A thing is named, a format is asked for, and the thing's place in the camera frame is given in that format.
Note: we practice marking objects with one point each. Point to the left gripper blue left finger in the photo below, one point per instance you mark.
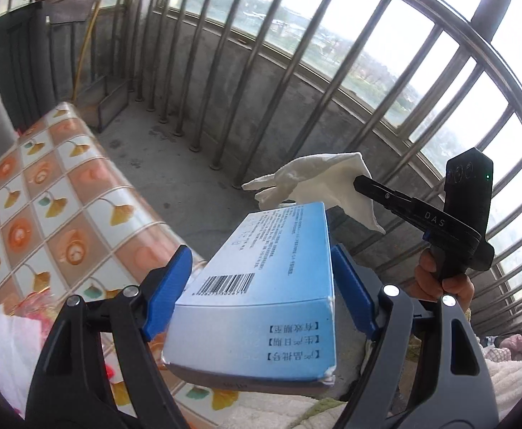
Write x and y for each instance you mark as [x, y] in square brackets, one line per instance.
[161, 288]

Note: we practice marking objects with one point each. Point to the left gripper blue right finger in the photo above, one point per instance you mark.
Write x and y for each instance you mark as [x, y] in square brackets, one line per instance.
[360, 305]

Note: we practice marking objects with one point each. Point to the blue white medicine box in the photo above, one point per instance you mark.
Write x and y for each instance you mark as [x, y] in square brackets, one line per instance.
[260, 316]

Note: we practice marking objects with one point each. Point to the white tissue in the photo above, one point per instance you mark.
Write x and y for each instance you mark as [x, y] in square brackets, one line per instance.
[327, 178]
[21, 341]

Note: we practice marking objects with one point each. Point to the person's right hand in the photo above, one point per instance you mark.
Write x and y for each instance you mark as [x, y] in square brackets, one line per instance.
[426, 285]

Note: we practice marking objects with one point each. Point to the white tissue on table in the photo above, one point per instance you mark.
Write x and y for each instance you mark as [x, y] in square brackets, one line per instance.
[21, 341]

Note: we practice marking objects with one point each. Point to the metal dustpan box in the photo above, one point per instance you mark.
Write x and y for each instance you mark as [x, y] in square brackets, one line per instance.
[100, 103]

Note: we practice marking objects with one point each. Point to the steel balcony railing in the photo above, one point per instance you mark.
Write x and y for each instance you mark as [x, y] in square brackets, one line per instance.
[222, 91]

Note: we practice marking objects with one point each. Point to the yellow broom handle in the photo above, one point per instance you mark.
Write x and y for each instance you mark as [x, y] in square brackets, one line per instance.
[84, 47]

